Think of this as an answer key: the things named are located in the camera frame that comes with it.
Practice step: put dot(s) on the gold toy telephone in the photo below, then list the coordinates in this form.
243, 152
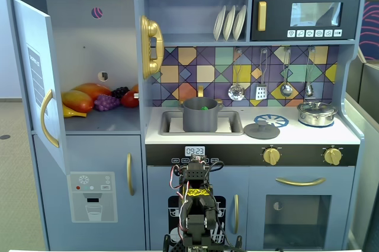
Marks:
151, 48

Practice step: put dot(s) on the orange toy fruit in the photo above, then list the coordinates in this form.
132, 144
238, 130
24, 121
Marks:
135, 87

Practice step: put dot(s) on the metal slotted spatula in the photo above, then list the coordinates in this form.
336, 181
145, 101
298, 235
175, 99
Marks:
261, 92

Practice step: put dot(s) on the red toy tomato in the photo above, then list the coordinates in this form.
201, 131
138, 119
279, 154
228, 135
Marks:
130, 100

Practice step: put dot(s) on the green toy pineapple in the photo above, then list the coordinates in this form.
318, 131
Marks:
204, 108

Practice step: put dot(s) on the purple toy grapes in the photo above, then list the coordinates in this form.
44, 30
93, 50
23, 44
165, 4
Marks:
107, 102

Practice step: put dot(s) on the black floor disc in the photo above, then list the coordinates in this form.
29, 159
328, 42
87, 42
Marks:
4, 137

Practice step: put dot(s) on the blue cabinet door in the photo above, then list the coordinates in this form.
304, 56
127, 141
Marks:
35, 71

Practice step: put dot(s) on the oven door with window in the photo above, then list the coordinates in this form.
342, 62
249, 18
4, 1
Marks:
299, 207

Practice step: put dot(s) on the blue toy kitchen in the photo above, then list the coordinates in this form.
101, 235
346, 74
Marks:
296, 141

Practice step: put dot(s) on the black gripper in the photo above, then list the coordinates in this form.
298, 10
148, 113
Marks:
198, 161

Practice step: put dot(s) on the gold faucet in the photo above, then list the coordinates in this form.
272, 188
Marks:
200, 90

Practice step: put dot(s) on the black microwave door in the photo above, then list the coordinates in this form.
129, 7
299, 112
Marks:
278, 15

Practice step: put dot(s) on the metal ladle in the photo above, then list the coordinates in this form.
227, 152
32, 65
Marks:
286, 89

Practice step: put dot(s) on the steel pot with lid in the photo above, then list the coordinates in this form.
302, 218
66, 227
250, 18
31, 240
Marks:
316, 113

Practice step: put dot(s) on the white toy plate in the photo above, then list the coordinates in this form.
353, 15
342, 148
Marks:
219, 24
239, 23
228, 24

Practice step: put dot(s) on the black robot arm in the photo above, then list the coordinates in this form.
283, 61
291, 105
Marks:
195, 222

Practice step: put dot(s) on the gray sink basin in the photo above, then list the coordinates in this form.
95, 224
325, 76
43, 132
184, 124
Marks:
234, 122

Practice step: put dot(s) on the black toy grapes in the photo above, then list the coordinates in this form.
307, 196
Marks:
120, 91

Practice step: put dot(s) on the gray pot lid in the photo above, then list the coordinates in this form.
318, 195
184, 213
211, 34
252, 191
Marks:
261, 130

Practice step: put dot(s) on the metal slotted spoon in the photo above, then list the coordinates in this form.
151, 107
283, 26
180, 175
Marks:
236, 91

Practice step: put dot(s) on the yellow toy banana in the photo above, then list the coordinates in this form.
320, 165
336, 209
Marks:
73, 113

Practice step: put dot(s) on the orange red toy mango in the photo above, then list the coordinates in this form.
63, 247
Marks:
93, 90
76, 101

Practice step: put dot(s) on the gray pot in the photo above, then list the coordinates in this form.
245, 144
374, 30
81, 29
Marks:
200, 117

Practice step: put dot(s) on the gold stove knob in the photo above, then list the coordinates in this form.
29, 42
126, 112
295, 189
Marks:
271, 155
333, 155

